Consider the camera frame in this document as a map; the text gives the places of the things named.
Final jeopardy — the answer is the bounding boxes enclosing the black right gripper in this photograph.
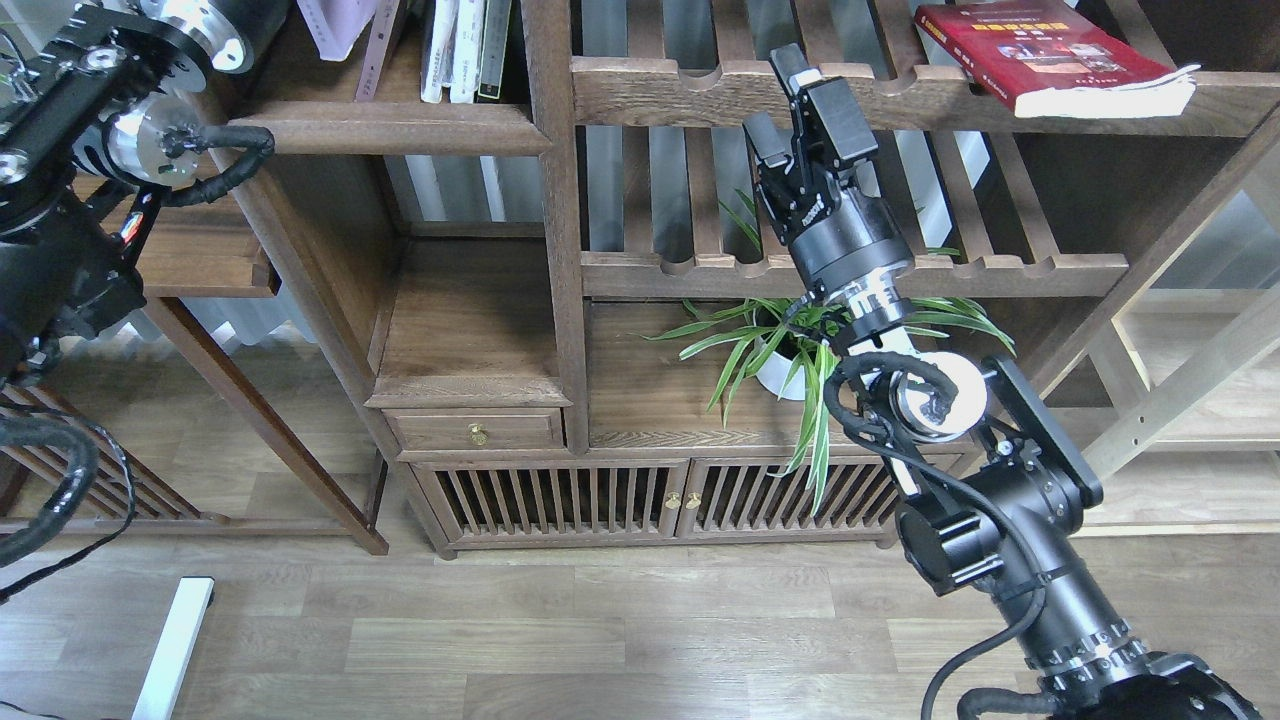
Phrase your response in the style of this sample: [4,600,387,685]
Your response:
[742,44,913,296]

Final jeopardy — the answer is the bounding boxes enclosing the red paperback book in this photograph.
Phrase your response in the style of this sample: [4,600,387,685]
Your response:
[914,1,1199,119]

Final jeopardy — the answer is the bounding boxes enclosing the maroon book white characters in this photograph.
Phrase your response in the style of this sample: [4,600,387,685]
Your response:
[353,1,410,102]

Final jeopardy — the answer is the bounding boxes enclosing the white paperback book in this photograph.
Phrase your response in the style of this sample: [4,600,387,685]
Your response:
[296,0,379,61]

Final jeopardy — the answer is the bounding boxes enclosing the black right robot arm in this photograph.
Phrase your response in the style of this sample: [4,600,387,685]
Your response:
[744,44,1260,719]

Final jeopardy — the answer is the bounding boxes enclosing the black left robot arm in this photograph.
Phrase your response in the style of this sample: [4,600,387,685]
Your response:
[1,1,289,384]

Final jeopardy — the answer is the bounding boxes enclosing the dark wooden side shelf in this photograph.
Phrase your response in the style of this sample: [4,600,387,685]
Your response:
[50,108,390,559]

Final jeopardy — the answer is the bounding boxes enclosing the potted spider plant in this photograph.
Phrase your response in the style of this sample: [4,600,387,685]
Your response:
[640,190,1018,516]

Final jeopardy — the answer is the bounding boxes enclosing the dark wooden bookshelf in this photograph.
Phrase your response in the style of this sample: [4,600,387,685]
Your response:
[198,1,1277,556]

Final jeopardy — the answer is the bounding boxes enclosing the dark green upright book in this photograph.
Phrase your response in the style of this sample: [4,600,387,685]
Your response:
[474,0,513,102]

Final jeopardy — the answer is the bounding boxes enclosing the white upright book middle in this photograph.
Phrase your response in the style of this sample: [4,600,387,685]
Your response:
[449,0,486,104]

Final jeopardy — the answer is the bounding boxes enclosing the white upright book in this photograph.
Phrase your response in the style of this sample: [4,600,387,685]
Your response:
[420,0,460,104]
[449,0,486,104]

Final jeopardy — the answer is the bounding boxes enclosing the white upright book left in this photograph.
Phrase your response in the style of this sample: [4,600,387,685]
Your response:
[420,0,460,104]

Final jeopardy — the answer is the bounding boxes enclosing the slatted wooden rack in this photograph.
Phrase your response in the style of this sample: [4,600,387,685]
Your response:
[3,384,236,536]

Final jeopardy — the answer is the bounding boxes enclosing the light wooden shelf frame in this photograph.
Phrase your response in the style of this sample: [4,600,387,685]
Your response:
[1066,287,1279,537]

